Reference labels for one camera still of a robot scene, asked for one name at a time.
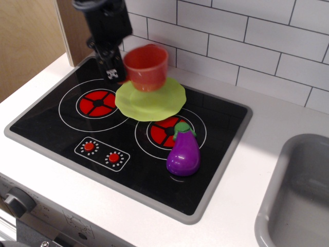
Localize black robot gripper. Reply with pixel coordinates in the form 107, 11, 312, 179
72, 0, 133, 83

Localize orange plastic cup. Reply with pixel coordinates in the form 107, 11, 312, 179
119, 44, 169, 92

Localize lime green plate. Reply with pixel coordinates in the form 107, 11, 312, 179
115, 78, 187, 121

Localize black toy stovetop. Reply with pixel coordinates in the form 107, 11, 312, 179
4, 58, 252, 224

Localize wooden side panel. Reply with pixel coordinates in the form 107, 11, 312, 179
1, 1, 92, 100

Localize purple toy eggplant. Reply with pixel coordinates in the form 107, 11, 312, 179
166, 122, 200, 177

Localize grey oven front panel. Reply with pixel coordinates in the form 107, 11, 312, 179
1, 174, 132, 246

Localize grey oven knob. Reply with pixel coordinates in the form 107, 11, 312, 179
4, 187, 36, 218

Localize grey toy sink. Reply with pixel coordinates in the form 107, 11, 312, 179
254, 134, 328, 246

